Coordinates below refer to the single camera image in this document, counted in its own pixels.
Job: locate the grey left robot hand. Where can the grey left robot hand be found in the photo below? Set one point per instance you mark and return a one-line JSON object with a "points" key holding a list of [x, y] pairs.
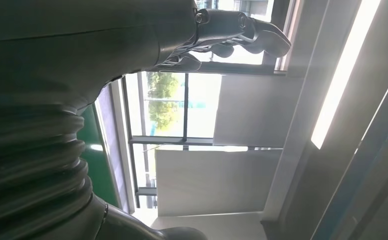
{"points": [[64, 49]]}

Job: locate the dark green table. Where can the dark green table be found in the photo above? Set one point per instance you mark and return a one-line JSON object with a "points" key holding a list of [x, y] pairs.
{"points": [[96, 165]]}

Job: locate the white roller blind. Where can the white roller blind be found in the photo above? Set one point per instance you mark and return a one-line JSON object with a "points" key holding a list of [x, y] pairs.
{"points": [[256, 112], [213, 182]]}

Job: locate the long ceiling light strip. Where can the long ceiling light strip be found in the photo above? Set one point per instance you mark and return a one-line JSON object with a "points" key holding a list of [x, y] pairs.
{"points": [[344, 66]]}

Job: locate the blue ceiling beam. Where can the blue ceiling beam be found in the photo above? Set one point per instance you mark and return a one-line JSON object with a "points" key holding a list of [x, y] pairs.
{"points": [[364, 179]]}

